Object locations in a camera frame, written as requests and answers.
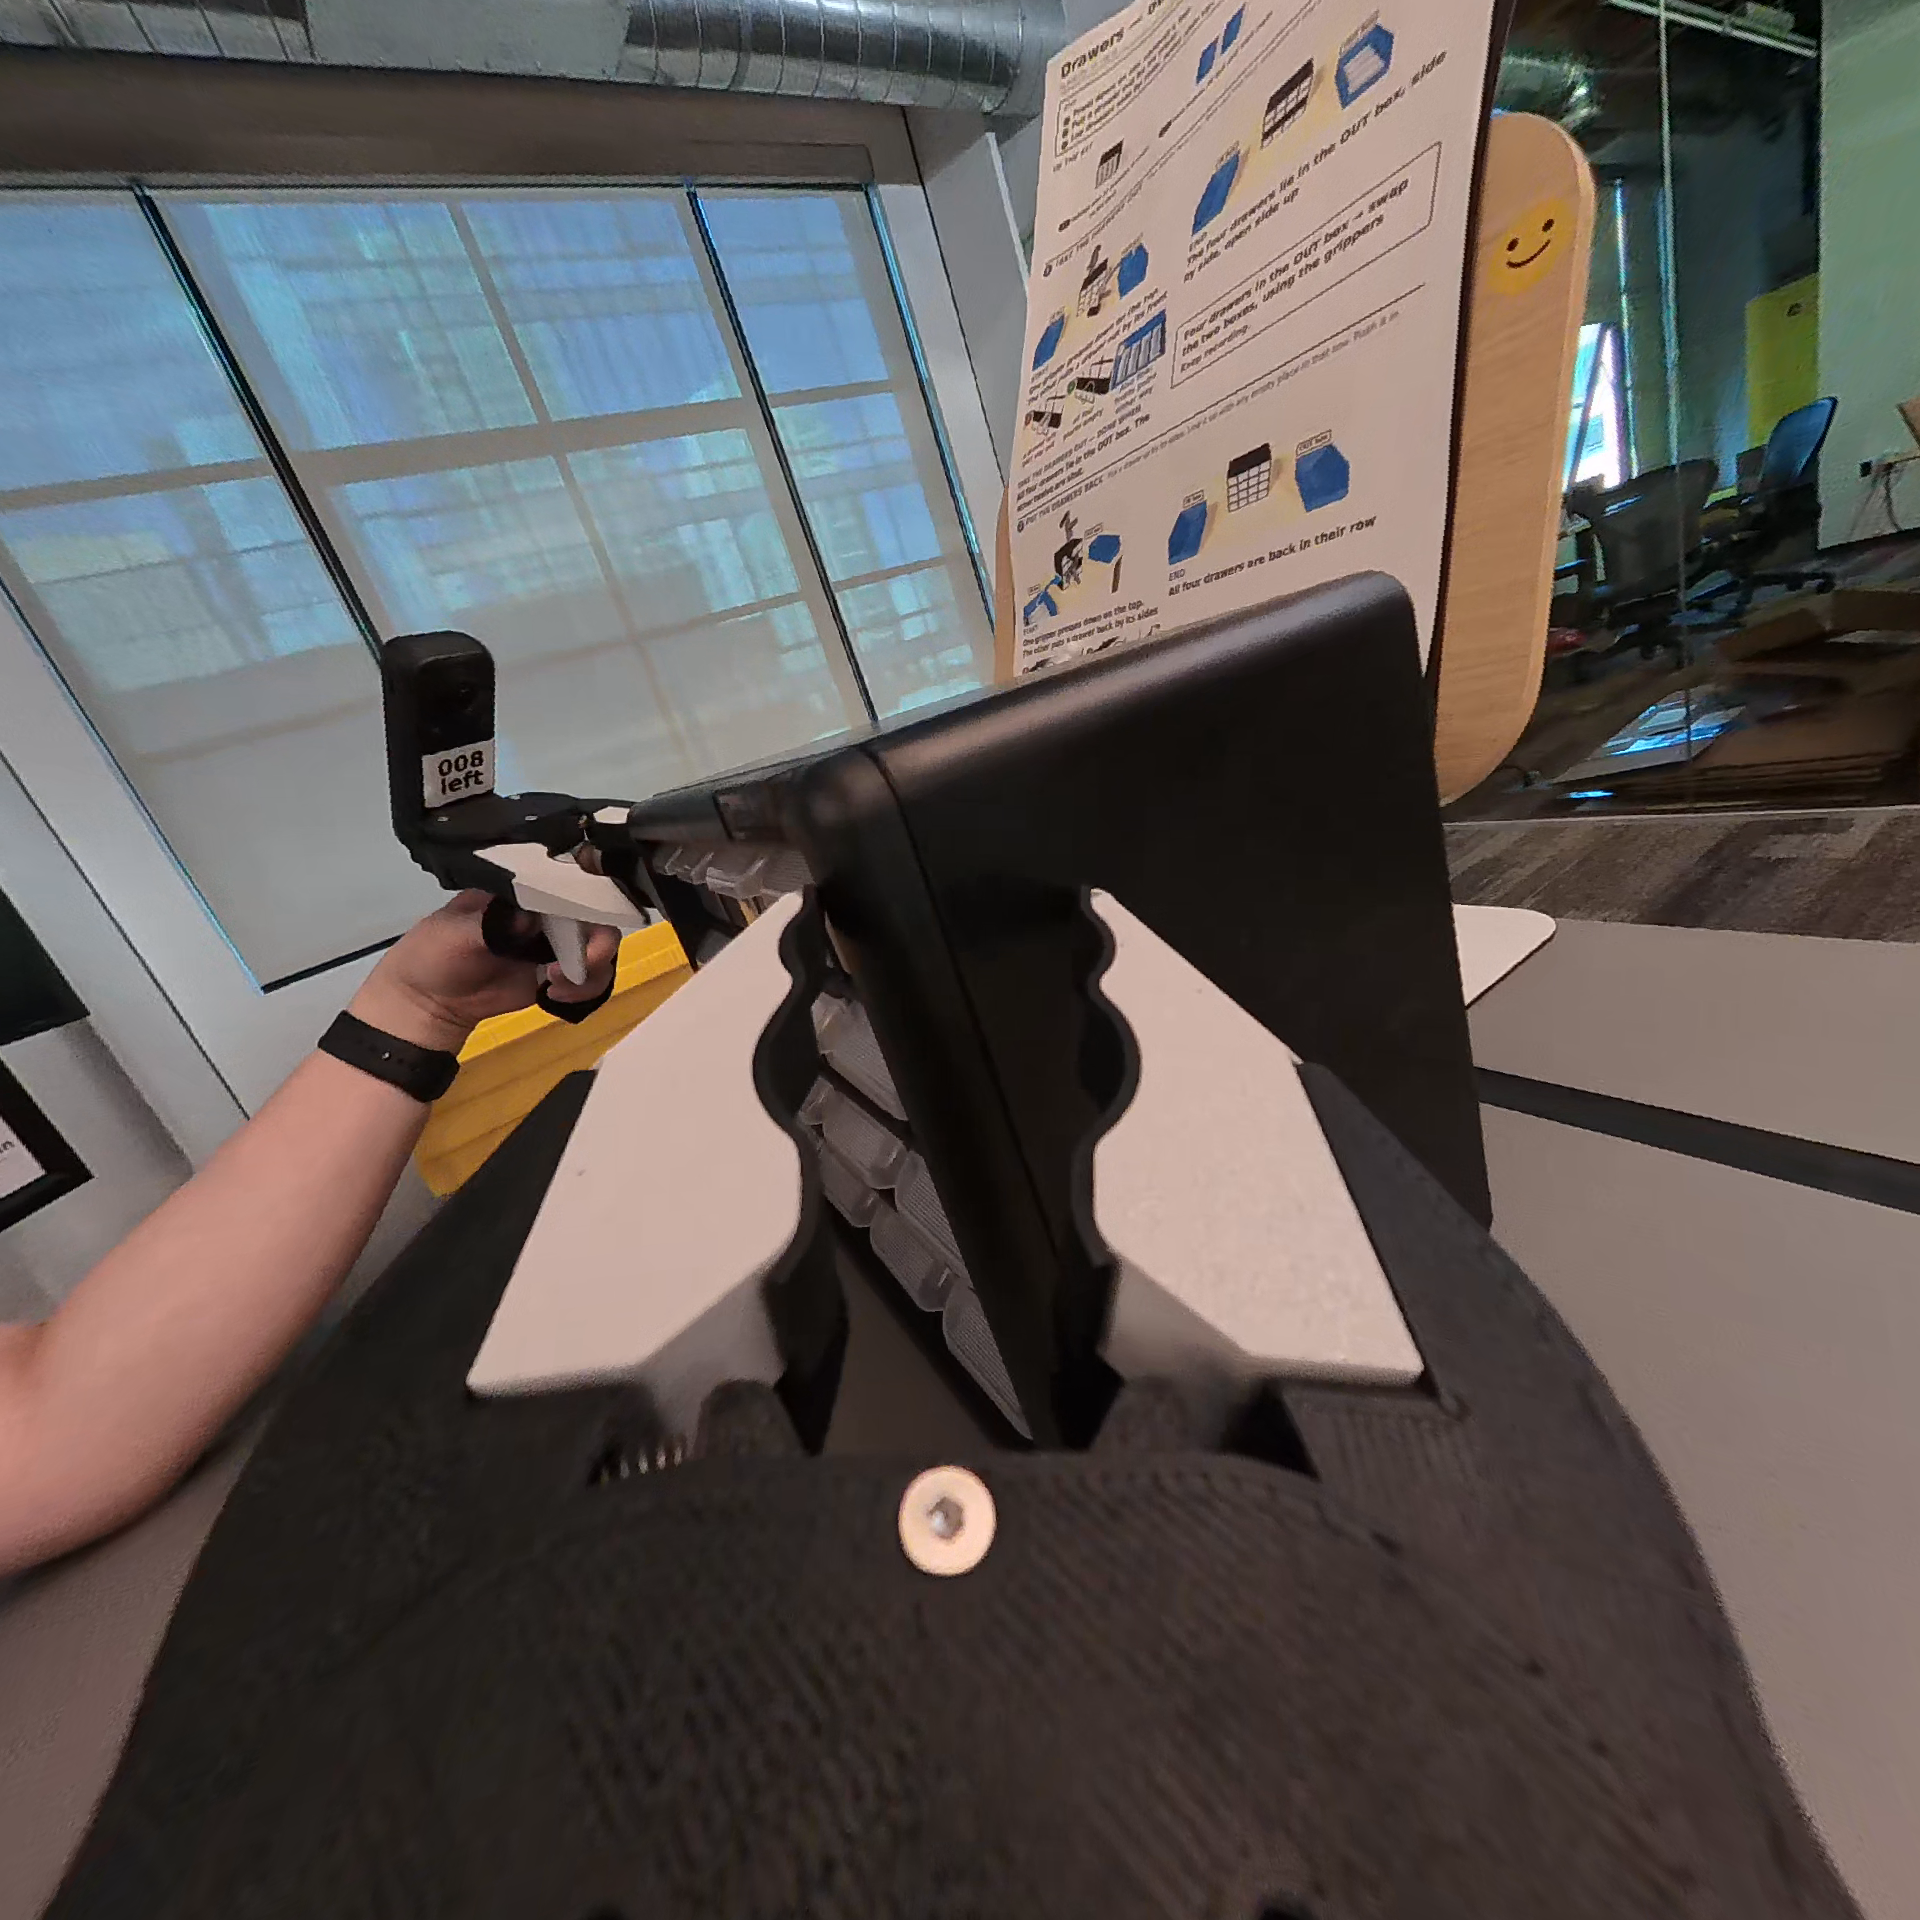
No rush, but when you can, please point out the black framed picture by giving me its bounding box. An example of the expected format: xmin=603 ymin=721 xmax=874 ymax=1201
xmin=0 ymin=1056 xmax=96 ymax=1233

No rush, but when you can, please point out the yellow smiley sticker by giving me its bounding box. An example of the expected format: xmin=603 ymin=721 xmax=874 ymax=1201
xmin=1490 ymin=197 xmax=1580 ymax=296

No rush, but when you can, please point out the dark office chair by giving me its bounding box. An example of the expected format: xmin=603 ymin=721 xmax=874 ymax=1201
xmin=1563 ymin=457 xmax=1724 ymax=661

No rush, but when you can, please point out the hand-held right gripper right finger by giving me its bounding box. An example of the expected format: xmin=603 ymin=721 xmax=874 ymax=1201
xmin=1052 ymin=884 xmax=1427 ymax=1450

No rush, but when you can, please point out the window with blinds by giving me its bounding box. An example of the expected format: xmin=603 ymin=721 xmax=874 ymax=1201
xmin=0 ymin=181 xmax=999 ymax=992

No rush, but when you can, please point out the person's left forearm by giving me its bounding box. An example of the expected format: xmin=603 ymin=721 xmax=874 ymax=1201
xmin=0 ymin=1035 xmax=454 ymax=1576

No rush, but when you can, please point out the white stand base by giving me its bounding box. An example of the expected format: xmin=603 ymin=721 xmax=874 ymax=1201
xmin=1449 ymin=897 xmax=1558 ymax=1010

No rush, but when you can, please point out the printed instruction sheet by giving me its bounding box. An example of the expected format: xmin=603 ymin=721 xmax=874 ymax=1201
xmin=1008 ymin=0 xmax=1503 ymax=676

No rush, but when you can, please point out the wooden display board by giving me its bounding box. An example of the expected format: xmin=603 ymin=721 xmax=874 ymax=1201
xmin=991 ymin=110 xmax=1599 ymax=805

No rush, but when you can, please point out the black wristband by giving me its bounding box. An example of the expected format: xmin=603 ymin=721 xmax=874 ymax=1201
xmin=315 ymin=1010 xmax=461 ymax=1105

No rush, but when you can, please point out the cardboard pile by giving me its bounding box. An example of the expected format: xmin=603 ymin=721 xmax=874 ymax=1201
xmin=1563 ymin=588 xmax=1920 ymax=811

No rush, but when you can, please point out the black drawer cabinet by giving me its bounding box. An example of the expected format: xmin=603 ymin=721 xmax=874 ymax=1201
xmin=629 ymin=568 xmax=1495 ymax=1450

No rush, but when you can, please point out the blue office chair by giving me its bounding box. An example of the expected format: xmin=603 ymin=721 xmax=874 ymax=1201
xmin=1711 ymin=394 xmax=1843 ymax=600

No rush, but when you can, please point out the yellow wall poster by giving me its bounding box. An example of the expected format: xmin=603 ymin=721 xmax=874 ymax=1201
xmin=1745 ymin=273 xmax=1821 ymax=436

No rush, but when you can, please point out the yellow plastic bin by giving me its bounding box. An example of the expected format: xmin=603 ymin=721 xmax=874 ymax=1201
xmin=411 ymin=919 xmax=700 ymax=1199

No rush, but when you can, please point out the silver ventilation duct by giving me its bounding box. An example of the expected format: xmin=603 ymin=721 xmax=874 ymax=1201
xmin=623 ymin=0 xmax=1068 ymax=114

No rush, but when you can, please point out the person's left hand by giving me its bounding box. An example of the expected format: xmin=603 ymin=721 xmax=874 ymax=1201
xmin=356 ymin=892 xmax=616 ymax=1052

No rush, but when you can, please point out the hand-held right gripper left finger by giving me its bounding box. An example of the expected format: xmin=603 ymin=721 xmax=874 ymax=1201
xmin=464 ymin=896 xmax=858 ymax=1456

